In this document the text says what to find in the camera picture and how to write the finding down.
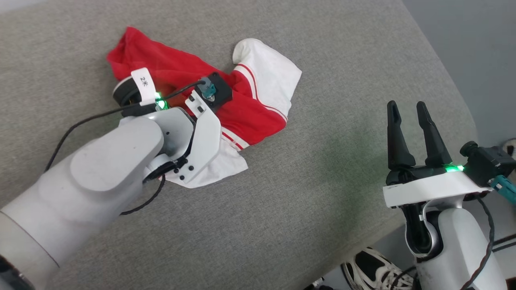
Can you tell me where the red and white garment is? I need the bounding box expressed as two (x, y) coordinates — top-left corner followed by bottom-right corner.
(106, 26), (303, 189)

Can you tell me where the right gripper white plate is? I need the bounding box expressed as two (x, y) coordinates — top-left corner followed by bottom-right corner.
(383, 100), (493, 209)

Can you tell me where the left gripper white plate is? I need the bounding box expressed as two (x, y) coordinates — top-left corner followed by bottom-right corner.
(164, 90), (222, 189)

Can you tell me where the white cable label tag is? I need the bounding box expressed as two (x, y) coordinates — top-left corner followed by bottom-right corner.
(131, 67), (157, 106)

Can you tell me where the black cable with teal plug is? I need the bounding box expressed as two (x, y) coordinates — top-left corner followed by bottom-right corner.
(460, 175), (516, 290)
(44, 78), (216, 216)

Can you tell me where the white and black sneaker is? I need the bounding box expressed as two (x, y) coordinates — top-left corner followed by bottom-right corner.
(341, 247), (416, 290)

